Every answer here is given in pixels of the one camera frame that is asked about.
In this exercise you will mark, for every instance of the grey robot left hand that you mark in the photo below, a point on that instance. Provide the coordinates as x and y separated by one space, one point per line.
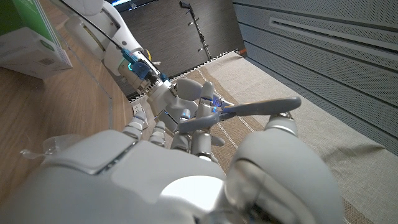
172 99

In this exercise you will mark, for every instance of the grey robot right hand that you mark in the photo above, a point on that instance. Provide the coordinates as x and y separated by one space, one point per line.
155 174

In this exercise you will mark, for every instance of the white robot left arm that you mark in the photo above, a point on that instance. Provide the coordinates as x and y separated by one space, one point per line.
105 28

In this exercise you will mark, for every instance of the green cardboard box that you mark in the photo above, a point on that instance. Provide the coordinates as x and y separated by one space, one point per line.
28 40

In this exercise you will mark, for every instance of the white power strip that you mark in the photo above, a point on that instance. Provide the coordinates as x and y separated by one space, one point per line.
138 109

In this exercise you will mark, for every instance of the bag of white candies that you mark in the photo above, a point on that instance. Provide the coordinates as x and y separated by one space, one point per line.
59 143

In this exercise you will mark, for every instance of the beige striped curtain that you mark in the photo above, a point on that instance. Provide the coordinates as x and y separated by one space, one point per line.
311 140

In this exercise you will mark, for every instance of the black curtain frame pole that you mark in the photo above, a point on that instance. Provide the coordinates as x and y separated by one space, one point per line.
199 31

